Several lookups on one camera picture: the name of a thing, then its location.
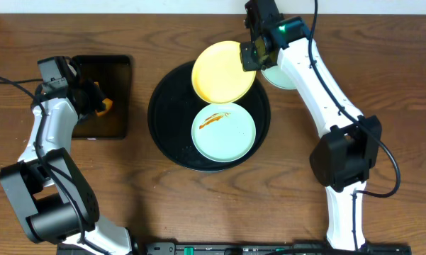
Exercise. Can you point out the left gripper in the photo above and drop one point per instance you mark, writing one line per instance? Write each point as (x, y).
(93, 98)

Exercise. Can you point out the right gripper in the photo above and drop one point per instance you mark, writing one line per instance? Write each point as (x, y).
(248, 64)

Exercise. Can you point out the green yellow sponge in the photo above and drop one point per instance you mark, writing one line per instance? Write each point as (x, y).
(102, 103)

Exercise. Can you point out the light green plate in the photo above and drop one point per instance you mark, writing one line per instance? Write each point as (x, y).
(276, 77)
(223, 132)

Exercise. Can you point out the yellow plate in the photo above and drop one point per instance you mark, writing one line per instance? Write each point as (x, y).
(218, 77)

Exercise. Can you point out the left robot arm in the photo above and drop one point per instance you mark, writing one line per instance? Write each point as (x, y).
(48, 193)

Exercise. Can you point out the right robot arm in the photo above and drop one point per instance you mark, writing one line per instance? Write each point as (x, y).
(349, 142)

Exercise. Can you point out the black rectangular water tray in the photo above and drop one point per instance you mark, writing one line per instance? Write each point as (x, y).
(113, 74)

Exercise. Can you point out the round black tray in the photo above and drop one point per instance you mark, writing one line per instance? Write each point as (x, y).
(173, 107)

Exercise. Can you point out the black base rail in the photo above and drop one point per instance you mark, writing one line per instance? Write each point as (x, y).
(168, 248)

